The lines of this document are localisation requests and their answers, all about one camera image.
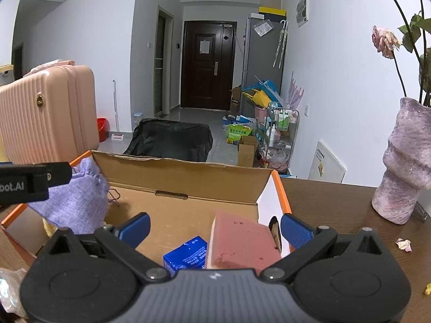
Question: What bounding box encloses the small open cardboard carton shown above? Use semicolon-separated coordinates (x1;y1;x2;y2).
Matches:
237;135;259;168

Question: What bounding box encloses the grey interior door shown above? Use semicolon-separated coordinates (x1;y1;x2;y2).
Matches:
154;6;175;118

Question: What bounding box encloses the green and yellow sack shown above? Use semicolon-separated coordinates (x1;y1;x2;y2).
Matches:
226;124;253;146

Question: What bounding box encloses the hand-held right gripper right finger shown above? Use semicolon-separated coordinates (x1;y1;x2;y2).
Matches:
260;213;391;283

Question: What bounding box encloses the pink textured ceramic vase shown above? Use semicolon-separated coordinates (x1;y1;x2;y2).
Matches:
371;97;431;225

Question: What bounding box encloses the white wall panel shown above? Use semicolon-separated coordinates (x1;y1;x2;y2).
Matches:
294;0;310;27

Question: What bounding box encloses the white flat board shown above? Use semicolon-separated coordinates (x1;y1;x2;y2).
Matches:
307;140;347;184

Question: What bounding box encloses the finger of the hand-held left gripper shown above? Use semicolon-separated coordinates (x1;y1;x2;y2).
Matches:
32;162;73;187

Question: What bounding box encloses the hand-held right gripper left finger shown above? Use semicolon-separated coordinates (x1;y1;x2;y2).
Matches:
40;213;171;283

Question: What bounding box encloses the metal wire trolley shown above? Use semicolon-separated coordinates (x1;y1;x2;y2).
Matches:
258;107;300;175

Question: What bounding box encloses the lilac folded paper decoration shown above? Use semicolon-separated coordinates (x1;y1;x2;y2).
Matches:
286;71;305;110

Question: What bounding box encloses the pink layered sponge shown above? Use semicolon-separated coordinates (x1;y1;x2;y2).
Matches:
204;211;283;270

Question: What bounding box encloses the yellow and black box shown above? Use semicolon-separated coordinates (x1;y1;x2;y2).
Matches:
259;6;287;17

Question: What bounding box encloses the clear plastic pouch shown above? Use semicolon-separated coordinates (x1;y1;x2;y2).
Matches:
253;21;273;37

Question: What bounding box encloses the black cloth bundle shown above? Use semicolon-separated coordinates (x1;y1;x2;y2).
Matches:
123;118;214;163

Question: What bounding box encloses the yellow thermos bottle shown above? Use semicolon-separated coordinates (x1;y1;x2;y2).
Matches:
0;65;16;163

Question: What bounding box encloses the blue plastic packaging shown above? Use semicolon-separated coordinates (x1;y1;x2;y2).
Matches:
222;115;251;128

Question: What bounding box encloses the orange cardboard box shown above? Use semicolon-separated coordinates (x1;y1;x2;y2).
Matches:
1;150;292;270

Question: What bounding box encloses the white flat mop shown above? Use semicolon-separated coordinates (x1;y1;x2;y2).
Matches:
112;80;124;142

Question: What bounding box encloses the red plastic bucket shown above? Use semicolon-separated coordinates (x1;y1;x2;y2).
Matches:
97;118;109;142

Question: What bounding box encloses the bunch of dried pink roses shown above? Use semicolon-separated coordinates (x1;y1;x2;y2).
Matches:
340;0;431;107

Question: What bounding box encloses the dark front door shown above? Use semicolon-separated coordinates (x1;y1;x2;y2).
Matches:
181;20;237;111

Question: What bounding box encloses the grey refrigerator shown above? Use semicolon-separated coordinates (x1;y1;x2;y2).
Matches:
240;13;287;122

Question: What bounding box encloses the blue and white carton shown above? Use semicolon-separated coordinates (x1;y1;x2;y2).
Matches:
163;236;207;278

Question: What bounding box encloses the translucent folded umbrella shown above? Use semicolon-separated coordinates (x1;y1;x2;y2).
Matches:
273;20;282;69
279;20;289;69

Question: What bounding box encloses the brown cardboard carton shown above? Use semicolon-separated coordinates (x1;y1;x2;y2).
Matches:
231;87;243;111

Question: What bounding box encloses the lilac woven drawstring pouch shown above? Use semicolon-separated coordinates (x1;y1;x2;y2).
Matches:
27;156;111;235

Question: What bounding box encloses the dark cable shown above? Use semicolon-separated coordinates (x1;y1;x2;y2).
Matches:
412;203;431;223

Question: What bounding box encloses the pink ribbed suitcase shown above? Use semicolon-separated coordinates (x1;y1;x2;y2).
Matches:
0;60;100;165

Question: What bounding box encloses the clear plastic bag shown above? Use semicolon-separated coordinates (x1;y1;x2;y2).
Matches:
0;268;29;320

